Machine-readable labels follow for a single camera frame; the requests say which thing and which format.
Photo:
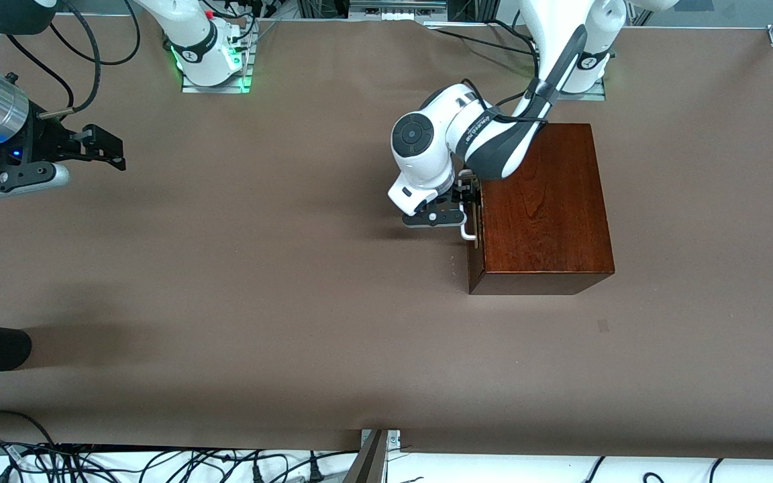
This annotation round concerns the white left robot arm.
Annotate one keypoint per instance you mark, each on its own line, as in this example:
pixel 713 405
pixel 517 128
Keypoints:
pixel 427 154

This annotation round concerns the brown paper table cover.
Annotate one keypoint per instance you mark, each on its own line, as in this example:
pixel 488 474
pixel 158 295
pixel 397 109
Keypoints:
pixel 292 268

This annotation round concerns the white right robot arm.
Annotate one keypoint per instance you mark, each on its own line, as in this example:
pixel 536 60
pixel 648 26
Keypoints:
pixel 192 47

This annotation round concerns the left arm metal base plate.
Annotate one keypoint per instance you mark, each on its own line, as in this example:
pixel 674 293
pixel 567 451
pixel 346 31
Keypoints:
pixel 594 94

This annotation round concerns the dark metal post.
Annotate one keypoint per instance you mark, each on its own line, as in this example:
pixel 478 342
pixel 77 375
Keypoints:
pixel 368 466

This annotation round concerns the black frame post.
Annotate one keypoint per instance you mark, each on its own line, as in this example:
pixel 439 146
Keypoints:
pixel 470 10

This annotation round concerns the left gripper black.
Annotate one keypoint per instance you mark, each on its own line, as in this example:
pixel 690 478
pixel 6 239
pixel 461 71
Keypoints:
pixel 465 187

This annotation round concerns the grey socket strip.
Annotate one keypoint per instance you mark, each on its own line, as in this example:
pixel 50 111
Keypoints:
pixel 396 10

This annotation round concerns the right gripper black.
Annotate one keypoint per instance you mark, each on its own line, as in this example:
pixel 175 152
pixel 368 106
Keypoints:
pixel 49 142

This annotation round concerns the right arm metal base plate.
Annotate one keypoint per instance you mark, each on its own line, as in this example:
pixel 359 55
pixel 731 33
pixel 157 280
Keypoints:
pixel 215 89

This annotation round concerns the silver metal bracket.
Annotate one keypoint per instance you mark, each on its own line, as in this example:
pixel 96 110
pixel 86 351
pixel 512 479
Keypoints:
pixel 393 439

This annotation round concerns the dark brown wooden cabinet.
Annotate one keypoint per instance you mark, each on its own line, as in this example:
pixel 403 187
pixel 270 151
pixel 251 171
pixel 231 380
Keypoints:
pixel 547 221

